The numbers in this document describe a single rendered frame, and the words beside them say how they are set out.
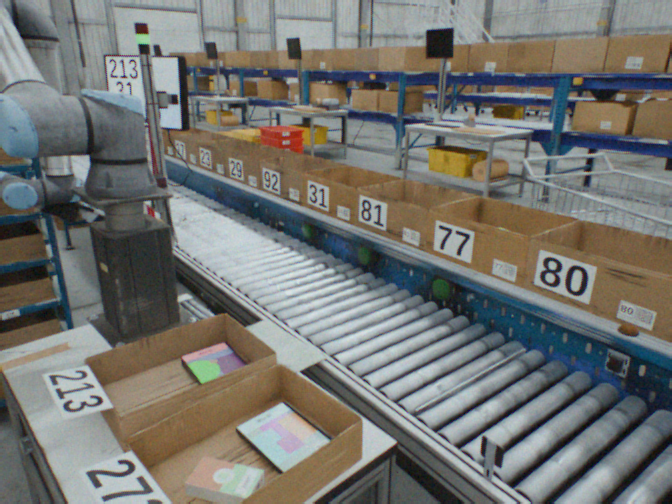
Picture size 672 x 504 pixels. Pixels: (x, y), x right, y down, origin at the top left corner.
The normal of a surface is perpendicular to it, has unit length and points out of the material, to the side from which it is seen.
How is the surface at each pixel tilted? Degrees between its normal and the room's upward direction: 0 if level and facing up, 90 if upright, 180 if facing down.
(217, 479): 0
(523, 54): 89
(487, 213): 90
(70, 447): 0
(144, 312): 90
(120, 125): 88
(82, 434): 0
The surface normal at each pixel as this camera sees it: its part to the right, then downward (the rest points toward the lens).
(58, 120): 0.63, 0.03
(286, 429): 0.00, -0.94
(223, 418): 0.68, 0.23
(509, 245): -0.78, 0.22
